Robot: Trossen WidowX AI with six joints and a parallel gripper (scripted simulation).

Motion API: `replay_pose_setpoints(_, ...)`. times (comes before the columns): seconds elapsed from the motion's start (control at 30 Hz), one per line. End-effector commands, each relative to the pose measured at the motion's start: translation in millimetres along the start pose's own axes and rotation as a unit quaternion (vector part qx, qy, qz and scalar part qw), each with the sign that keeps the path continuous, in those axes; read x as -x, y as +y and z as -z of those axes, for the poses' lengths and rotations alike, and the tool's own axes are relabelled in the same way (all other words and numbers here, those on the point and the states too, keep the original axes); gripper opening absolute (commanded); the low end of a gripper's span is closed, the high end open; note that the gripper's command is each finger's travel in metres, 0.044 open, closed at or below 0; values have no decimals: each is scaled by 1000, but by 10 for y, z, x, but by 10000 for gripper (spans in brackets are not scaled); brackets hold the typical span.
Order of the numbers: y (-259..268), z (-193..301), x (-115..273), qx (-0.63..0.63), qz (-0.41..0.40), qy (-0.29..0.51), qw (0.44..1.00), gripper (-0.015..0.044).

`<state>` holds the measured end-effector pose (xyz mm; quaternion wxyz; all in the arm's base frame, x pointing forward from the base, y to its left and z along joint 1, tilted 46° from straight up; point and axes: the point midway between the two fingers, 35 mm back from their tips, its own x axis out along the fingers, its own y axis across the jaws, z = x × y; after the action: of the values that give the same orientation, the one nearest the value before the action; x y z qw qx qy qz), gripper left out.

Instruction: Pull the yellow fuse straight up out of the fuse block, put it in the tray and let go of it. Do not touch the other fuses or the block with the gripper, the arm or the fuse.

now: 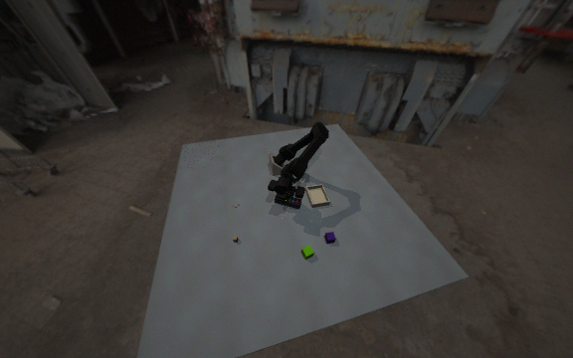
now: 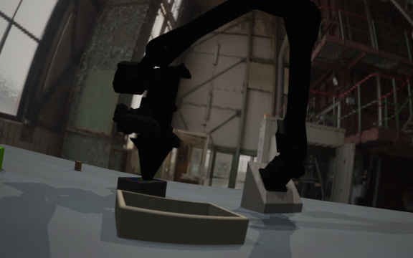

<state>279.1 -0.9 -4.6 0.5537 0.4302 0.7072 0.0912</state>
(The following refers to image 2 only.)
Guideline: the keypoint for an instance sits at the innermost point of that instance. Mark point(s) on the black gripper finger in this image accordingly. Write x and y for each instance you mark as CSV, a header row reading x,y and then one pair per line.
x,y
149,152
161,159

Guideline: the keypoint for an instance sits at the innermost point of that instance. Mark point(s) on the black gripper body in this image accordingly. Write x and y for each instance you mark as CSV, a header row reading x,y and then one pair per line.
x,y
155,124

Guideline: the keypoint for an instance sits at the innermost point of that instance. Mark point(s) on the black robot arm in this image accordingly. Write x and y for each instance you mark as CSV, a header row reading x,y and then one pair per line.
x,y
302,22

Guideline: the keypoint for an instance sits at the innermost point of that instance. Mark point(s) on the olive-brown shallow tray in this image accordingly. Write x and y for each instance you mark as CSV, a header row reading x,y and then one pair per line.
x,y
163,220

